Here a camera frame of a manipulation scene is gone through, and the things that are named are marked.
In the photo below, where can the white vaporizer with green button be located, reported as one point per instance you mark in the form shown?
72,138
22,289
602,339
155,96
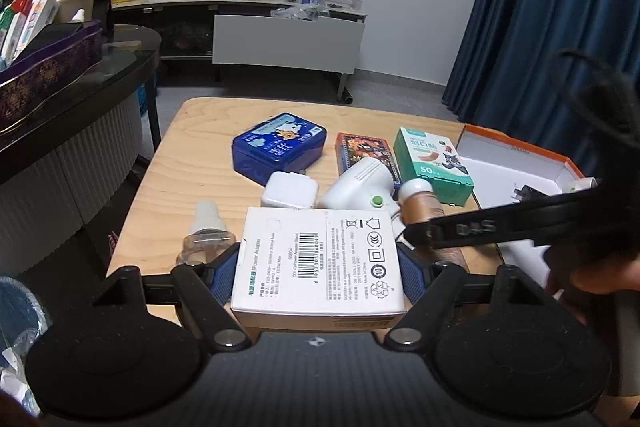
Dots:
357,184

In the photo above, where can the person's right hand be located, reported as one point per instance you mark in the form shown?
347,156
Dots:
600,285

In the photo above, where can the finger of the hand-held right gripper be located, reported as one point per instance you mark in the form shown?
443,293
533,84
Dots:
500,227

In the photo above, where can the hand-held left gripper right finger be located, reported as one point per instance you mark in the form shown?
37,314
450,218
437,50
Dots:
412,276

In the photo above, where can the small white dropper bottle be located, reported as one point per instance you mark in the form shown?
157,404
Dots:
78,16

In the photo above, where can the clear liquid refill bottle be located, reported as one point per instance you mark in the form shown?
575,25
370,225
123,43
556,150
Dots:
205,237

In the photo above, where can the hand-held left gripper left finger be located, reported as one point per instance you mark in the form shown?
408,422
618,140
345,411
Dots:
225,273

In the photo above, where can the purple patterned box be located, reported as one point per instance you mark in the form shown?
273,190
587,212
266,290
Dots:
45,82

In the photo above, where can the black charger plug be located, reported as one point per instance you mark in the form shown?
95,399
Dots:
532,194

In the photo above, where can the black glass-top counter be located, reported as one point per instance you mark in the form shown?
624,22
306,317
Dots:
117,62

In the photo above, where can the white USB charger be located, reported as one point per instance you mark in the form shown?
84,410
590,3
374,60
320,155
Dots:
289,192

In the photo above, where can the colourful card box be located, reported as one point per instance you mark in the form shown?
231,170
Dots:
360,152

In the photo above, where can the blue curtain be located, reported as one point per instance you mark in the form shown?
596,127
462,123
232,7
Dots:
540,7

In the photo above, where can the green and red medicine box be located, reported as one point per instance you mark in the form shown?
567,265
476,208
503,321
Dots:
12,24

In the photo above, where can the white TV cabinet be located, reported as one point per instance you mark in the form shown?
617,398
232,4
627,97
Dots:
175,8

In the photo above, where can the green bandage box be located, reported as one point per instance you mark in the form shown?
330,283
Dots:
430,157

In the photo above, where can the orange-edged white cardboard box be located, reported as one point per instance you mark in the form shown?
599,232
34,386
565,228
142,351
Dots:
510,167

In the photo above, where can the blue tin box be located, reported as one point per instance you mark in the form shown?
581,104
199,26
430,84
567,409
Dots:
277,147

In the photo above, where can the crumpled clear plastic bag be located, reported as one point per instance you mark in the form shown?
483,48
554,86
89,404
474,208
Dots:
297,12

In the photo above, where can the light blue plastic bag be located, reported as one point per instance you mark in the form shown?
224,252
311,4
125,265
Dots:
20,322

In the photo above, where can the white power adapter box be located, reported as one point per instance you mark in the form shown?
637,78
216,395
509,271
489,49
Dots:
320,267

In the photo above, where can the brown bottle with white cap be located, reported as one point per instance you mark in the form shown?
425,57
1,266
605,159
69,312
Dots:
420,207

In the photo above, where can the black case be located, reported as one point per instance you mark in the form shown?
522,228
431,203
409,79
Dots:
55,38

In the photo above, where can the clear plastic containers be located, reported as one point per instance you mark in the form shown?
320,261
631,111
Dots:
325,0

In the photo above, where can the white and blue medicine box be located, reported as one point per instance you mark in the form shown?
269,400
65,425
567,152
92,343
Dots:
40,19

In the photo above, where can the white rolling side table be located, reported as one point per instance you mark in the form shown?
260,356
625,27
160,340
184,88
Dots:
285,43

